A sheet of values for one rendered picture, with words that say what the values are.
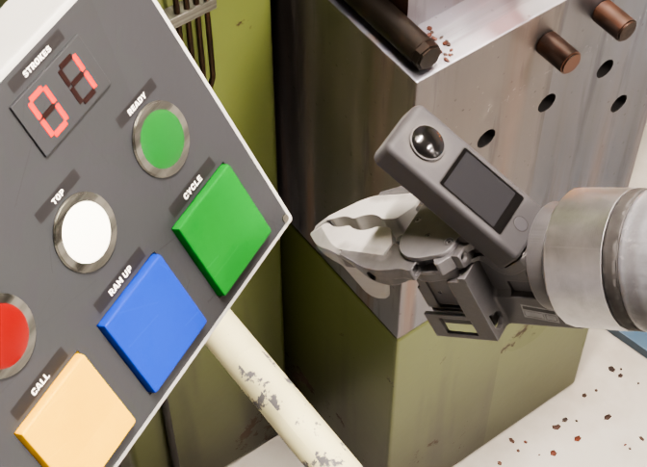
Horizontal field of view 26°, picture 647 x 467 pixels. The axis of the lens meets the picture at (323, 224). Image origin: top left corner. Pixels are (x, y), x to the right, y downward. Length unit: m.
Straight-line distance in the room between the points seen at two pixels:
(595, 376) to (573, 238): 1.38
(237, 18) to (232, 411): 0.74
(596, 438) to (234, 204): 1.18
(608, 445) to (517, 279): 1.26
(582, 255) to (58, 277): 0.37
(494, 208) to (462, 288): 0.06
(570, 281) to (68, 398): 0.36
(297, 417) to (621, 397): 0.90
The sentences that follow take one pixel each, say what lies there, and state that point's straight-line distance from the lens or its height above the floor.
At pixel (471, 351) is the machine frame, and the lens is 1.86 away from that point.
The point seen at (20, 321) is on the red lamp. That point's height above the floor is 1.09.
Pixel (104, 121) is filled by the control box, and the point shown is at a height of 1.13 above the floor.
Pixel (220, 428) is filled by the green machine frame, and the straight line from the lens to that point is 2.02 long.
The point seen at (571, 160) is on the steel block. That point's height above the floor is 0.63.
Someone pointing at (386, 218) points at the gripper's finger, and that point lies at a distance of 0.99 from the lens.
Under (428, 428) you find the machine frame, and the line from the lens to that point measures 1.95.
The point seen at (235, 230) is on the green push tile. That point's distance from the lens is 1.11.
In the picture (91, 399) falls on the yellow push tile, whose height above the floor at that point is 1.02.
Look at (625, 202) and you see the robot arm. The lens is 0.87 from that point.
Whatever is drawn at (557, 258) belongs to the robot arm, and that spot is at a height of 1.19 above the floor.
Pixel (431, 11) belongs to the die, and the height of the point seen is 0.92.
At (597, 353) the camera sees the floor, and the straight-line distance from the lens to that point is 2.27.
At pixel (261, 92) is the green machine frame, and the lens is 1.54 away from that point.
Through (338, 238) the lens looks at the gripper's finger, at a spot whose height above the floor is 1.09.
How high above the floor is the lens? 1.88
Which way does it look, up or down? 52 degrees down
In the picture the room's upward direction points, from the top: straight up
